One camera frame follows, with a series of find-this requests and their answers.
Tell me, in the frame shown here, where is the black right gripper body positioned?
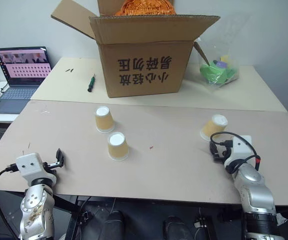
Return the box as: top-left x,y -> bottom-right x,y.
214,139 -> 233,163

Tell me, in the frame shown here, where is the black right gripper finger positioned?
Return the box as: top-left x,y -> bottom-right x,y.
209,141 -> 218,157

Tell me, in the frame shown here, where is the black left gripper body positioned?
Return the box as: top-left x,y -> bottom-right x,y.
43,161 -> 60,176

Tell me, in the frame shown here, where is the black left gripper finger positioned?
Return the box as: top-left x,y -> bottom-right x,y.
56,148 -> 66,168

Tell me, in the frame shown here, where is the brown paper cup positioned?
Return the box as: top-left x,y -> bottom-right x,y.
199,114 -> 228,141
94,105 -> 116,133
107,132 -> 129,162

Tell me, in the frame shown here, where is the brown cardboard sheet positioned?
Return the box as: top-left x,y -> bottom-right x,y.
0,99 -> 288,207

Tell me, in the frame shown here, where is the cream cardboard sheet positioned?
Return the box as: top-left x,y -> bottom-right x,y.
30,56 -> 288,113

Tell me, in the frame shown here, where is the green plastic toy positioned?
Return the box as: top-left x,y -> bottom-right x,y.
200,59 -> 232,87

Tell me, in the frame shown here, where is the clear plastic bag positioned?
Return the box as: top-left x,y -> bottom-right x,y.
198,42 -> 241,89

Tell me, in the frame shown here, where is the open grey laptop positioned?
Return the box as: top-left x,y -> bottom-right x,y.
0,45 -> 53,115

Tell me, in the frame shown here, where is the large printed cardboard box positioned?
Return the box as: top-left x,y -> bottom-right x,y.
50,0 -> 221,99

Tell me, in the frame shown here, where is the orange woven basket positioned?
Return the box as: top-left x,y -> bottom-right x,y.
115,0 -> 177,17

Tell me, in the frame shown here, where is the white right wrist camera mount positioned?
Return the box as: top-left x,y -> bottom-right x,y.
224,134 -> 254,168

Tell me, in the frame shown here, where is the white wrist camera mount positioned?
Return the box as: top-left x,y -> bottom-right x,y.
224,134 -> 254,168
15,152 -> 57,186

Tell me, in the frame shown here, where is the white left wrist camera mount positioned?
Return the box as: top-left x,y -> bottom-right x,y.
15,152 -> 57,186

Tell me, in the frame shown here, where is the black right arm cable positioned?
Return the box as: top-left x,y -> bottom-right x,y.
210,131 -> 261,176

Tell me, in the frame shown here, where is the green handled screwdriver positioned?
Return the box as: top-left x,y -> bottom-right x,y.
87,73 -> 97,93

